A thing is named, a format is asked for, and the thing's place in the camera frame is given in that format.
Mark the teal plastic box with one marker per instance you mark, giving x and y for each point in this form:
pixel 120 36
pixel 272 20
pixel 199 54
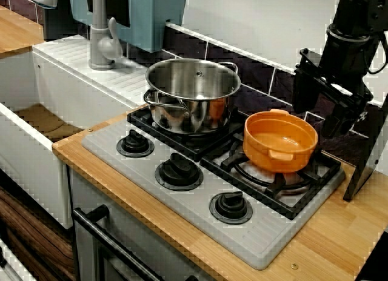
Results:
pixel 145 20

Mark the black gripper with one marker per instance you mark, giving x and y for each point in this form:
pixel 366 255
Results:
pixel 345 60

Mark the orange plastic bowl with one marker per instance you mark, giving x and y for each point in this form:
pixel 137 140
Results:
pixel 260 147

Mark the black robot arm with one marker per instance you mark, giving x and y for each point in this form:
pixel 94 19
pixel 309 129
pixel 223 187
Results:
pixel 354 8

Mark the bamboo kitchen countertop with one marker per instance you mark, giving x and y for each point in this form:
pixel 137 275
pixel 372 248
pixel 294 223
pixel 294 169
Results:
pixel 121 184

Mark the grey oven door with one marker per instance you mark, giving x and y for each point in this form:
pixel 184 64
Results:
pixel 145 241

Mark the grey stove top panel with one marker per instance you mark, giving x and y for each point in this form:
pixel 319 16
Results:
pixel 257 238

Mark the dark tile backsplash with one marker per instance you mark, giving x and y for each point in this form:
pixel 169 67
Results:
pixel 263 72

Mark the white sink basin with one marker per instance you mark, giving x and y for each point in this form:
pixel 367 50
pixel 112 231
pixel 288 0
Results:
pixel 30 160

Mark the black burner grate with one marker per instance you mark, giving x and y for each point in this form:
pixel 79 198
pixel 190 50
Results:
pixel 276 184
pixel 209 144

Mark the black slanted panel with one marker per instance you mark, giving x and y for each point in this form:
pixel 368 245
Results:
pixel 363 160

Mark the stainless steel pot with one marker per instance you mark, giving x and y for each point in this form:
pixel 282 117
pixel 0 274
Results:
pixel 188 81

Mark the grey toy faucet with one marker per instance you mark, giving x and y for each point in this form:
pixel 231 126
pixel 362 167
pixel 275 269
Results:
pixel 98 35

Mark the black stove knob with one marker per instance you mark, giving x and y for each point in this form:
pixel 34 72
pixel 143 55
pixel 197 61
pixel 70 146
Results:
pixel 230 206
pixel 179 172
pixel 135 144

